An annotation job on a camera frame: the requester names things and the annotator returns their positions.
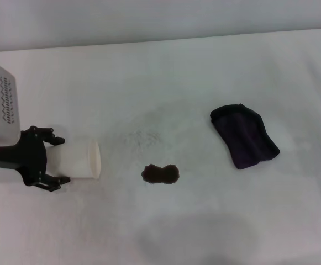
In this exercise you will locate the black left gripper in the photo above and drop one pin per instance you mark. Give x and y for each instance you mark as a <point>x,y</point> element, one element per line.
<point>30,157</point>

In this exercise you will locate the white paper cup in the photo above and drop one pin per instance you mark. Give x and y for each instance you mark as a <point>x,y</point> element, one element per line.
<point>74,158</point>

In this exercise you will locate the dark purple rag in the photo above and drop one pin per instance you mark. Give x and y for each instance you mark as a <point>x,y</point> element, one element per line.
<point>244,136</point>

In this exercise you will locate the black water stain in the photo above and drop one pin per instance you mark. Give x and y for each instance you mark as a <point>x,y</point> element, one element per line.
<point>160,174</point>

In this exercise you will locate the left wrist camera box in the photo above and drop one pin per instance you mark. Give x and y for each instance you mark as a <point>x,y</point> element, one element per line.
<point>7,107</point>

